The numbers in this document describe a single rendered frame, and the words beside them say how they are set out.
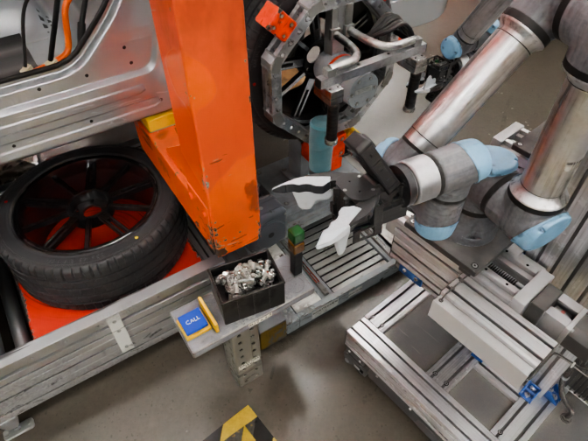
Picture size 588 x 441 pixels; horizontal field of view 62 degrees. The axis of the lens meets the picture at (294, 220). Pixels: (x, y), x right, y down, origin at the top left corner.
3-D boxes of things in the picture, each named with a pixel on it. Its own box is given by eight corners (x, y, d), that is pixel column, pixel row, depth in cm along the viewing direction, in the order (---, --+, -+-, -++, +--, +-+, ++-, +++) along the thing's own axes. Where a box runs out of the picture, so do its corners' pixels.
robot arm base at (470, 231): (507, 227, 126) (521, 199, 119) (472, 256, 120) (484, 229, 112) (459, 195, 134) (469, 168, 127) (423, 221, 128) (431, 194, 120)
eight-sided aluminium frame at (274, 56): (376, 105, 206) (396, -32, 166) (387, 113, 202) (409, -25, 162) (264, 150, 185) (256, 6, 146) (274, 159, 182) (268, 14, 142)
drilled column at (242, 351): (250, 353, 191) (241, 291, 161) (263, 374, 186) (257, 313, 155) (227, 367, 188) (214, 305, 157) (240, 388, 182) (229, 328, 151)
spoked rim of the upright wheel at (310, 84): (361, 12, 203) (286, -66, 164) (399, 34, 190) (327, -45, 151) (290, 113, 216) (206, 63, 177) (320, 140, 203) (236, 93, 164)
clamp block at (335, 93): (325, 88, 156) (326, 73, 152) (343, 102, 150) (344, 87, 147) (312, 94, 154) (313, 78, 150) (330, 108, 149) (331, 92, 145)
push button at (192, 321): (199, 310, 151) (198, 306, 150) (209, 327, 147) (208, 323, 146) (178, 321, 149) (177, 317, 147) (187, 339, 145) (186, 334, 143)
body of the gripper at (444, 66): (424, 59, 168) (448, 48, 173) (420, 81, 175) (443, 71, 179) (441, 68, 164) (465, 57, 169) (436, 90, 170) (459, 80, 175)
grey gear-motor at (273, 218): (243, 205, 236) (237, 147, 210) (290, 262, 212) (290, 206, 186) (209, 220, 229) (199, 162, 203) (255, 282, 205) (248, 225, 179)
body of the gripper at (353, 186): (350, 246, 76) (415, 221, 79) (351, 202, 70) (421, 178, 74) (326, 219, 81) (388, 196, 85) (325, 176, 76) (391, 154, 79)
